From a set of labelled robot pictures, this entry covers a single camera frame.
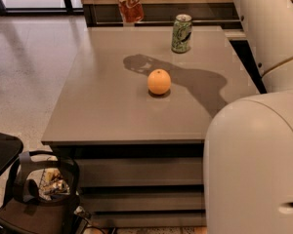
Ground red coke can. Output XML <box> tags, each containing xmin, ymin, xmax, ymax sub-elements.
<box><xmin>118</xmin><ymin>0</ymin><xmax>144</xmax><ymax>23</ymax></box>

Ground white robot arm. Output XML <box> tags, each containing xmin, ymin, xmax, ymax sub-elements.
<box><xmin>203</xmin><ymin>0</ymin><xmax>293</xmax><ymax>234</ymax></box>

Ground green soda can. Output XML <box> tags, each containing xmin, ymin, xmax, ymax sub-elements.
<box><xmin>171</xmin><ymin>14</ymin><xmax>192</xmax><ymax>54</ymax></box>

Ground orange fruit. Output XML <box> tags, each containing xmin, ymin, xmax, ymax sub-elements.
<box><xmin>147</xmin><ymin>69</ymin><xmax>171</xmax><ymax>95</ymax></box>

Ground grey drawer cabinet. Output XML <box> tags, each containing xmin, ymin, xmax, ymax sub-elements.
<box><xmin>42</xmin><ymin>26</ymin><xmax>257</xmax><ymax>227</ymax></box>

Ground black chair seat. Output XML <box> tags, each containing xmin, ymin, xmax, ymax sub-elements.
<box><xmin>0</xmin><ymin>133</ymin><xmax>23</xmax><ymax>176</ymax></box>

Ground black bag with snacks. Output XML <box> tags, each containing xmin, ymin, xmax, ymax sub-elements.
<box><xmin>0</xmin><ymin>150</ymin><xmax>80</xmax><ymax>234</ymax></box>

